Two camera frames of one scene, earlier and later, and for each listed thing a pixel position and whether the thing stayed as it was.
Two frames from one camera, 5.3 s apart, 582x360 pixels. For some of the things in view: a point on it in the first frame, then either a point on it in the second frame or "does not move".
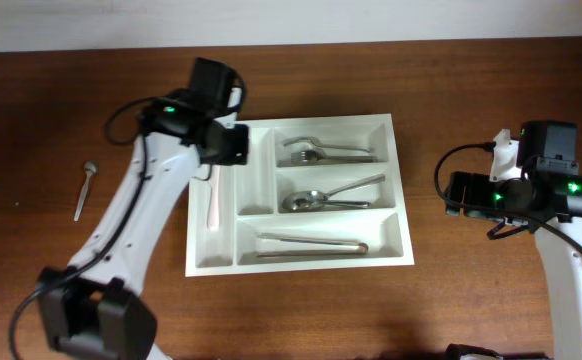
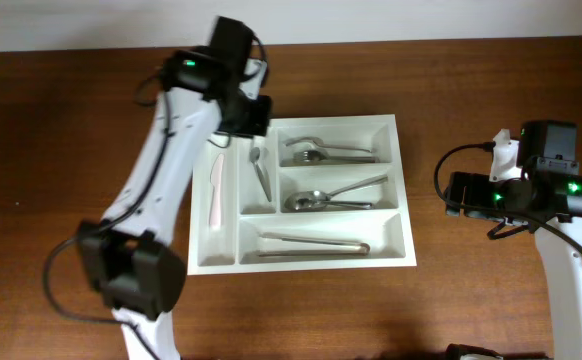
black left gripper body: [232, 145] to [250, 118]
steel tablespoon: [311, 200] does not move
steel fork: [319, 155] does not move
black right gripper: [464, 195] does not move
